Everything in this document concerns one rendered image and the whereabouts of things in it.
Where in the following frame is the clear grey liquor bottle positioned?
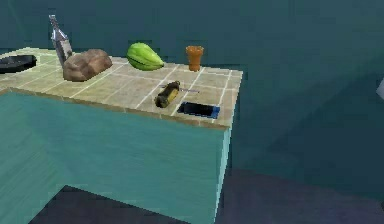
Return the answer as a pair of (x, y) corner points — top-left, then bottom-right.
(48, 14), (74, 69)

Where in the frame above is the black phone with blue edge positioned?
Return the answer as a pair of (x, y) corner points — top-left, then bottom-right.
(176, 101), (221, 120)

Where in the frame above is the thin purple stick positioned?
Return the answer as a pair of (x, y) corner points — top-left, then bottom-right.
(159, 84), (201, 94)

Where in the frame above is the black and yellow utensil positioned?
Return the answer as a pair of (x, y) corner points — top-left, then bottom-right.
(154, 80), (181, 109)

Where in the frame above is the orange cup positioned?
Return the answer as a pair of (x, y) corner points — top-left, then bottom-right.
(185, 45), (205, 73)

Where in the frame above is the teal tiled kitchen counter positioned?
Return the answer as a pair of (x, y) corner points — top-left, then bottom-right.
(0, 46), (244, 224)

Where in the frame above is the brown bread loaf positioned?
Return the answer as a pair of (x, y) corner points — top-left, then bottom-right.
(62, 48), (114, 83)

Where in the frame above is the black pan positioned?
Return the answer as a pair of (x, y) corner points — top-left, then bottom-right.
(0, 54), (38, 75)

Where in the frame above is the white object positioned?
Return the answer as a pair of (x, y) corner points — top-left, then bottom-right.
(376, 77), (384, 101)

